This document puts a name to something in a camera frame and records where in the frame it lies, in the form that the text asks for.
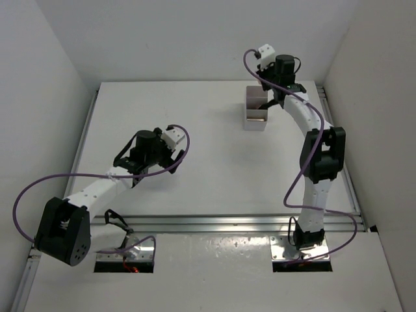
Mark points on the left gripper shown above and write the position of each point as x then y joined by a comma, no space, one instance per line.
168,162

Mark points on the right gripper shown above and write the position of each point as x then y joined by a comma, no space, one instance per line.
261,73

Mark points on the black round makeup brush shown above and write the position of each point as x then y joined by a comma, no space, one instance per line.
268,105

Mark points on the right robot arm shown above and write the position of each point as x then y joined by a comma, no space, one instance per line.
322,155

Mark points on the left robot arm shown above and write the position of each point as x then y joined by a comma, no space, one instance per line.
83,222

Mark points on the white divided organizer box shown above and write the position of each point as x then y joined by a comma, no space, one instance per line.
255,96

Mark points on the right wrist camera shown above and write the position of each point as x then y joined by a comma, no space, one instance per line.
266,55

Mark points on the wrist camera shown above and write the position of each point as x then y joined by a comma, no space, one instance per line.
172,136
266,55

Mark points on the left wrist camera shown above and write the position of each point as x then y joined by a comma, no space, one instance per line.
172,136

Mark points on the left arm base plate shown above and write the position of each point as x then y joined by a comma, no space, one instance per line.
142,252

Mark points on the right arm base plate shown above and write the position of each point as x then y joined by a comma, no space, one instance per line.
282,251

